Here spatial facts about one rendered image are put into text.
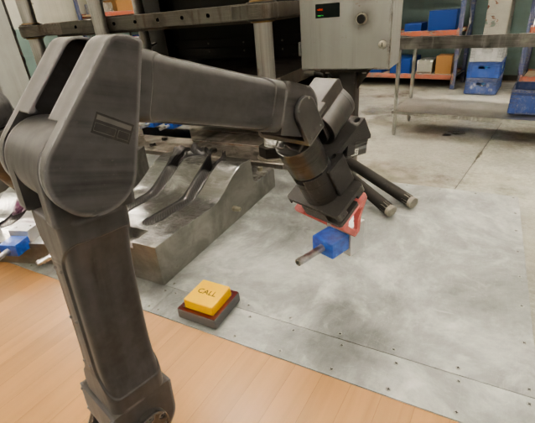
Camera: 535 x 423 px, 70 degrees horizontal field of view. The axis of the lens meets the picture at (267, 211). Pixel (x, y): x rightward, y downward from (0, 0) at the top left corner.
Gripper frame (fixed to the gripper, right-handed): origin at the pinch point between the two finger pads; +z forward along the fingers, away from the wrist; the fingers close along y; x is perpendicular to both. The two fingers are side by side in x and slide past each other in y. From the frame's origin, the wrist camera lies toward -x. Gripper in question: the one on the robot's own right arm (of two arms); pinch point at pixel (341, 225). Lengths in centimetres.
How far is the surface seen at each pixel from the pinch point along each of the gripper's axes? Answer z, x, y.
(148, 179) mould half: 0, 9, 58
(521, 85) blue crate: 236, -309, 95
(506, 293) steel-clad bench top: 22.7, -9.9, -20.2
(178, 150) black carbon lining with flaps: 2, -3, 59
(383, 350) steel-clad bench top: 10.1, 12.0, -12.5
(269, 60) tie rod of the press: 7, -47, 66
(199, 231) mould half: 3.6, 12.8, 31.8
